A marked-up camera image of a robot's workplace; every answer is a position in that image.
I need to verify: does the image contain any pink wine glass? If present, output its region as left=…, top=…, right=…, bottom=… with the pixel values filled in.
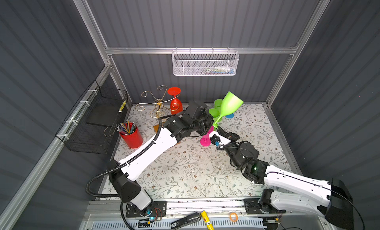
left=200, top=126, right=214, bottom=147

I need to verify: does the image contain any blue wine glass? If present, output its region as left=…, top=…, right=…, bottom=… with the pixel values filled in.
left=225, top=113, right=234, bottom=119

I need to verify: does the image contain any green wine glass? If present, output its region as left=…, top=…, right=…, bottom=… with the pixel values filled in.
left=213, top=91, right=244, bottom=129
left=208, top=108, right=220, bottom=121
left=214, top=99, right=223, bottom=109

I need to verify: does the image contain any red wine glass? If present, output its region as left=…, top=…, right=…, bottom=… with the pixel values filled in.
left=168, top=87, right=183, bottom=115

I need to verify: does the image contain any wooden base wire glass rack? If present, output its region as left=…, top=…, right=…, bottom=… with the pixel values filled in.
left=135, top=85, right=183, bottom=119

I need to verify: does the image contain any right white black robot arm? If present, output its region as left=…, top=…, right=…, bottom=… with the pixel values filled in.
left=209, top=130, right=354, bottom=230

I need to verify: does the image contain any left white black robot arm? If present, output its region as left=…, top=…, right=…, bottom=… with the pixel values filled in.
left=108, top=101, right=213, bottom=216

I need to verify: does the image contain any red pencil cup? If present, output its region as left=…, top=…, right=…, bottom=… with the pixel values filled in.
left=117, top=121, right=143, bottom=149

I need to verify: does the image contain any yellow marker in black basket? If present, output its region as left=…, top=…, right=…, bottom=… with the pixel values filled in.
left=119, top=100, right=127, bottom=113

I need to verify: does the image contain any black stapler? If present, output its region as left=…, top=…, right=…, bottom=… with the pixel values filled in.
left=170, top=212, right=201, bottom=230

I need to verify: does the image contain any yellow glue tube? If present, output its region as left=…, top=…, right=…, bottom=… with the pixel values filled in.
left=201, top=211, right=214, bottom=230

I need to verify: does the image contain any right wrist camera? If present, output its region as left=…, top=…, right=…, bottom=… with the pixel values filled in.
left=210, top=135, right=222, bottom=149

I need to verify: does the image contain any white wire wall basket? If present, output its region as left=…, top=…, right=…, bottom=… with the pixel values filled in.
left=171, top=49, right=239, bottom=76

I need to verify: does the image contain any black wire wall basket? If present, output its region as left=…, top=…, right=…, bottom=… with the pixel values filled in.
left=56, top=81, right=131, bottom=154

